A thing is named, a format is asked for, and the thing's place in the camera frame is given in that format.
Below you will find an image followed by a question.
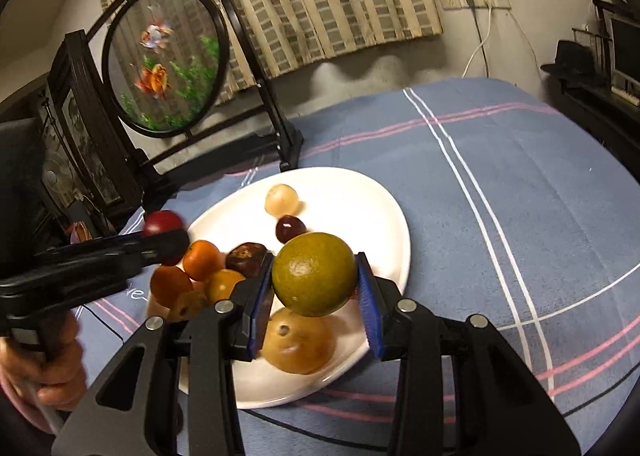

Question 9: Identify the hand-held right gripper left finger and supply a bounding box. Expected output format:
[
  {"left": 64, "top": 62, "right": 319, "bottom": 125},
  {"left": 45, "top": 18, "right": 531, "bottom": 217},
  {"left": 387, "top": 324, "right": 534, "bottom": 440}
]
[{"left": 52, "top": 252, "right": 276, "bottom": 456}]

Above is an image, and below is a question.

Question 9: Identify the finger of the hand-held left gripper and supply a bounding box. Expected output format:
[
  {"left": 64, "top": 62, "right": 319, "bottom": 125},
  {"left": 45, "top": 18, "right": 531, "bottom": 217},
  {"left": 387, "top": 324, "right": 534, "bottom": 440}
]
[{"left": 135, "top": 230, "right": 191, "bottom": 267}]

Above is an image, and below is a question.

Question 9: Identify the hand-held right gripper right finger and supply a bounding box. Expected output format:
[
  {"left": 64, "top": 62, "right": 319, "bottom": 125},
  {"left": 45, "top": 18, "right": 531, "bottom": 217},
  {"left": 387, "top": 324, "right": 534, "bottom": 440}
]
[{"left": 354, "top": 252, "right": 583, "bottom": 456}]

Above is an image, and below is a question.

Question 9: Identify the deep orange tangerine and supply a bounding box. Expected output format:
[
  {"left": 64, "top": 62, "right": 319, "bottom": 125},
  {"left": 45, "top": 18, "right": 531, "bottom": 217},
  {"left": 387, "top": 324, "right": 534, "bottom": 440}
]
[{"left": 182, "top": 240, "right": 222, "bottom": 282}]

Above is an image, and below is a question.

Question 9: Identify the small golden orange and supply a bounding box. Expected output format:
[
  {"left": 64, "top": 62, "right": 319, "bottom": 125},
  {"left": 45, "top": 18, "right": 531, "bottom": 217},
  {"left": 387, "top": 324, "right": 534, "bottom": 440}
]
[{"left": 206, "top": 269, "right": 247, "bottom": 304}]

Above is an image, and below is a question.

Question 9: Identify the brown chestnut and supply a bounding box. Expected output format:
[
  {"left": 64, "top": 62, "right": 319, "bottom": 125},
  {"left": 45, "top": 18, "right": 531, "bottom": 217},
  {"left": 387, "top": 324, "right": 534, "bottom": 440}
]
[{"left": 225, "top": 242, "right": 268, "bottom": 279}]

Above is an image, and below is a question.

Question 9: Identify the green orange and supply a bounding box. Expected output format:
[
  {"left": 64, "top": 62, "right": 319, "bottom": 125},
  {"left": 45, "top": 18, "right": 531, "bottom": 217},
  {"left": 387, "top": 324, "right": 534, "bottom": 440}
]
[{"left": 271, "top": 232, "right": 359, "bottom": 318}]

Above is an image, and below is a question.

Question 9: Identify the small brown spotted fruit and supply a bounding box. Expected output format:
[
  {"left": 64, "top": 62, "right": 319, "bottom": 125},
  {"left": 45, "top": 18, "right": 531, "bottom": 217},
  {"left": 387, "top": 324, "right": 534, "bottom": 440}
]
[{"left": 167, "top": 290, "right": 210, "bottom": 322}]

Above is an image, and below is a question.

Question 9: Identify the dark red jujube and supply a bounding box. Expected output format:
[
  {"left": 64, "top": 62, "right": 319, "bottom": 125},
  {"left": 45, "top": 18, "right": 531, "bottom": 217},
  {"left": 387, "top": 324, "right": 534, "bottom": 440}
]
[{"left": 275, "top": 216, "right": 307, "bottom": 244}]

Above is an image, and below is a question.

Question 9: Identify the white plate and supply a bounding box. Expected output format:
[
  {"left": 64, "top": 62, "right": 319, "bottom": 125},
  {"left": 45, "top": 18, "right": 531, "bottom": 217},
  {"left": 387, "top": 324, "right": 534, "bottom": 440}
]
[{"left": 145, "top": 167, "right": 412, "bottom": 409}]

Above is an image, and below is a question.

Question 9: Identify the pale longan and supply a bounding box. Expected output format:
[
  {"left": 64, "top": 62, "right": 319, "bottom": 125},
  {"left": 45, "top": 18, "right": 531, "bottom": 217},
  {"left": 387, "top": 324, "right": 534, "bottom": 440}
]
[{"left": 264, "top": 184, "right": 301, "bottom": 217}]

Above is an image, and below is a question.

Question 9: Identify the person's left forearm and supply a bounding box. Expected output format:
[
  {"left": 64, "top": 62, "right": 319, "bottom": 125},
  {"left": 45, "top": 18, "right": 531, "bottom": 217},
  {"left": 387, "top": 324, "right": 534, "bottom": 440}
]
[{"left": 0, "top": 376, "right": 53, "bottom": 437}]

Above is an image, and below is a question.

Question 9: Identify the person's left hand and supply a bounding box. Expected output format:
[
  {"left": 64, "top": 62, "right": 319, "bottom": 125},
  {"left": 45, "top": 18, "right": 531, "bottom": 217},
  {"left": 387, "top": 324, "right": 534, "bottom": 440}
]
[{"left": 0, "top": 318, "right": 87, "bottom": 412}]

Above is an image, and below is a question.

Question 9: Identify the brown spotted pear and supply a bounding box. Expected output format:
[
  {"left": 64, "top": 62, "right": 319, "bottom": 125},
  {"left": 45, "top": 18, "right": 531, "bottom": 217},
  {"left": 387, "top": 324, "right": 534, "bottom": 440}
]
[{"left": 261, "top": 307, "right": 337, "bottom": 375}]

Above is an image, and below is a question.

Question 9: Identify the white electric fan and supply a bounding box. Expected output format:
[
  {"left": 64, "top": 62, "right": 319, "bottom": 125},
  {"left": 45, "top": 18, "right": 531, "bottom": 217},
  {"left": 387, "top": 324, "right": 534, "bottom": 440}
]
[{"left": 42, "top": 156, "right": 76, "bottom": 202}]

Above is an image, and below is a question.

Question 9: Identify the black framed picture panel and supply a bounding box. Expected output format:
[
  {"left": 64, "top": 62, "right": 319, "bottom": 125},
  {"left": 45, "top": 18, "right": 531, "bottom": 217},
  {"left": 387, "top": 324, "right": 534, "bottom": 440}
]
[{"left": 47, "top": 30, "right": 146, "bottom": 224}]

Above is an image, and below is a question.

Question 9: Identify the blue plaid tablecloth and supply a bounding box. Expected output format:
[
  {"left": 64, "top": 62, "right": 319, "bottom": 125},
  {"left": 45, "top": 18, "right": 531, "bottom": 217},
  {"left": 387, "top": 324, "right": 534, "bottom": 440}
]
[{"left": 65, "top": 77, "right": 640, "bottom": 456}]

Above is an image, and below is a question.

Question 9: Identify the black round goldfish screen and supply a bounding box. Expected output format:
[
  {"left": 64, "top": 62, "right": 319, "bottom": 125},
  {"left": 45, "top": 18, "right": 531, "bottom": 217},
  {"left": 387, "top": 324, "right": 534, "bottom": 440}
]
[{"left": 87, "top": 0, "right": 305, "bottom": 197}]

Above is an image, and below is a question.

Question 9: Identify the black desk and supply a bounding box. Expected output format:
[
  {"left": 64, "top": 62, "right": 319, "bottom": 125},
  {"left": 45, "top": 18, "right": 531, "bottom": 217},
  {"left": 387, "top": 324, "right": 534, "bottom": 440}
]
[{"left": 552, "top": 71, "right": 640, "bottom": 172}]

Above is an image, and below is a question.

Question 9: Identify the black hat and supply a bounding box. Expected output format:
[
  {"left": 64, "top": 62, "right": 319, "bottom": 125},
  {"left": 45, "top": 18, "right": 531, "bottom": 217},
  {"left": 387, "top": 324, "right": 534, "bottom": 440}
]
[{"left": 541, "top": 39, "right": 608, "bottom": 87}]

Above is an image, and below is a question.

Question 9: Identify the black monitor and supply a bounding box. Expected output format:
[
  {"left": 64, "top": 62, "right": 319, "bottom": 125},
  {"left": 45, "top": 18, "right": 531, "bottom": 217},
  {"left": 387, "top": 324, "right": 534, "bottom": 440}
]
[{"left": 602, "top": 11, "right": 640, "bottom": 87}]

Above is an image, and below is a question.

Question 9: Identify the white cable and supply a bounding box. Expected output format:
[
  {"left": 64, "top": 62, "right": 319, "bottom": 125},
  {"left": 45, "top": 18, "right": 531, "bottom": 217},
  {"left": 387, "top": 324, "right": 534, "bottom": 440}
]
[
  {"left": 484, "top": 8, "right": 495, "bottom": 78},
  {"left": 462, "top": 0, "right": 493, "bottom": 79}
]

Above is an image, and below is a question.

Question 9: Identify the white wall power strip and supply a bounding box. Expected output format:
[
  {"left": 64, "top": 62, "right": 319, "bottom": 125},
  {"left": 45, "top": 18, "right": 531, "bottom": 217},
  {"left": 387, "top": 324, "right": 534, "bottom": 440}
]
[{"left": 439, "top": 0, "right": 512, "bottom": 12}]

